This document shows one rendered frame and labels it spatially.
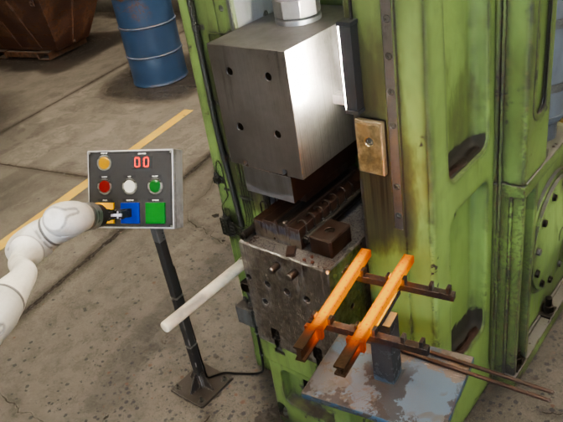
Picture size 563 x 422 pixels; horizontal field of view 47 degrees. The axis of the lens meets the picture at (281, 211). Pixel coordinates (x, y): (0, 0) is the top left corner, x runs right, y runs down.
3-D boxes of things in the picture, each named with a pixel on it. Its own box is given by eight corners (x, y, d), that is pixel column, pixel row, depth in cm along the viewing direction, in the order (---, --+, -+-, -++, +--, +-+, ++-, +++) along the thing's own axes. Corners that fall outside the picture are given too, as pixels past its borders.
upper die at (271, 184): (294, 203, 203) (290, 177, 198) (247, 190, 214) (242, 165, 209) (366, 146, 229) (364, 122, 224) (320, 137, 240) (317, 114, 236)
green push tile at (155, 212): (164, 223, 226) (164, 202, 226) (144, 223, 228) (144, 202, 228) (166, 223, 228) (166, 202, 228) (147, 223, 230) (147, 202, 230)
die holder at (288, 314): (341, 375, 222) (327, 272, 199) (258, 337, 245) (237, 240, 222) (420, 285, 257) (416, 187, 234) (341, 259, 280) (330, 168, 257)
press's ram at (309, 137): (326, 186, 190) (309, 54, 169) (230, 162, 212) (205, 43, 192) (399, 128, 216) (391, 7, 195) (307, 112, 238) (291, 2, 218)
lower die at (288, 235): (302, 249, 212) (298, 228, 207) (255, 234, 224) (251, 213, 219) (370, 190, 238) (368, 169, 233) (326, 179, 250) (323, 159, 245)
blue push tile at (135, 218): (139, 223, 229) (139, 202, 229) (120, 223, 231) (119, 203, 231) (141, 223, 231) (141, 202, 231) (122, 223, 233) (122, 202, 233)
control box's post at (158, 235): (203, 389, 290) (141, 180, 235) (197, 386, 293) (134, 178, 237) (209, 383, 293) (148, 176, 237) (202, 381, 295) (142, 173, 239)
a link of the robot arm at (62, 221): (86, 193, 201) (55, 214, 204) (56, 194, 186) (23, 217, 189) (102, 223, 200) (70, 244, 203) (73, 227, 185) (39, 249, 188)
